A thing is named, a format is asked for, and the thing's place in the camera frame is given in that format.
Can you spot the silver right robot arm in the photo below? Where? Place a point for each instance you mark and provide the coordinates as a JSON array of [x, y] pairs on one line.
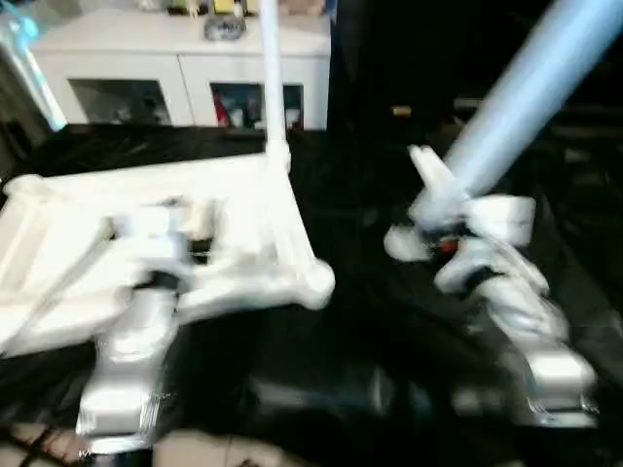
[[516, 331]]

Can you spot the black work mat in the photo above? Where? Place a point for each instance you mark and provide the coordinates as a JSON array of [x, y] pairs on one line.
[[341, 370]]

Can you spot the white cabinet with glass doors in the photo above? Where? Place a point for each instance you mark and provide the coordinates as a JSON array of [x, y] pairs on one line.
[[146, 58]]

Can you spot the small brass label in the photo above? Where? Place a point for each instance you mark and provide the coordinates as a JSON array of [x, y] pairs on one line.
[[402, 111]]

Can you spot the white plastic table top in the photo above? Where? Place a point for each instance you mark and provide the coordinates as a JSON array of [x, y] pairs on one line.
[[78, 243]]

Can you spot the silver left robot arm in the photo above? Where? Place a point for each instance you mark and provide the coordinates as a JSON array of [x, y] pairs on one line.
[[131, 360]]

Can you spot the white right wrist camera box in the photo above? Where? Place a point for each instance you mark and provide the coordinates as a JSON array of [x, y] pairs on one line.
[[501, 219]]

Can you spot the red bottle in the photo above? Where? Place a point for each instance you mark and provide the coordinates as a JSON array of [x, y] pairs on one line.
[[223, 112]]

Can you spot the white plastic table leg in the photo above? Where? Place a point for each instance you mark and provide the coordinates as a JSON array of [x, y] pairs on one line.
[[274, 68], [428, 167], [526, 97]]

